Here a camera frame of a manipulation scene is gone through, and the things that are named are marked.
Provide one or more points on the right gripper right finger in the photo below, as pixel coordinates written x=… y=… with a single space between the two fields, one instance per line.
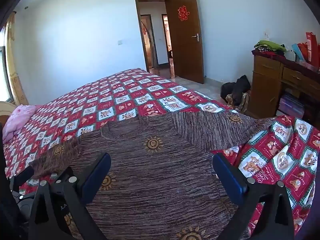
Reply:
x=276 y=219

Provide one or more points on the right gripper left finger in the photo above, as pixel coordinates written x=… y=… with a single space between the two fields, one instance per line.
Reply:
x=69 y=193

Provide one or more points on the brown knitted sweater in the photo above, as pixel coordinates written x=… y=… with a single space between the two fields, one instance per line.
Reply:
x=161 y=184

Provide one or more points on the green folded clothes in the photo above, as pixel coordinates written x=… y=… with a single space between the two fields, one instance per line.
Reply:
x=269 y=46

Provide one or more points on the red patchwork bedspread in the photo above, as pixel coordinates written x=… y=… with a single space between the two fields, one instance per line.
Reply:
x=288 y=150

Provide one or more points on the pink pillow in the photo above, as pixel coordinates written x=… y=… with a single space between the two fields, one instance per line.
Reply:
x=19 y=117

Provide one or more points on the cream wooden headboard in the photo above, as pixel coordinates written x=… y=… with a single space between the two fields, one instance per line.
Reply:
x=6 y=109

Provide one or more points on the yellow patterned curtain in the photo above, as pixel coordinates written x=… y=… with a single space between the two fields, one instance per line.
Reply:
x=17 y=91

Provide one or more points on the wooden desk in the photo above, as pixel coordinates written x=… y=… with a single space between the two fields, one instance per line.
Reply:
x=274 y=76

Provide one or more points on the black bag on floor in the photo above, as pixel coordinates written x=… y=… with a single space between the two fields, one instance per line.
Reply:
x=235 y=89

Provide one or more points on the red gift bags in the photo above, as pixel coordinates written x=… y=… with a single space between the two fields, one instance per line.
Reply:
x=308 y=52

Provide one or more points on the red double happiness decal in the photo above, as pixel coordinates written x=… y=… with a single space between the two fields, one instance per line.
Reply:
x=183 y=13

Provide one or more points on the brown wooden door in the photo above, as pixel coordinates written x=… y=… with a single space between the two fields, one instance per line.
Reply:
x=187 y=52

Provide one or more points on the silver door handle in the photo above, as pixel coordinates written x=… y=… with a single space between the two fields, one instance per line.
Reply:
x=196 y=37

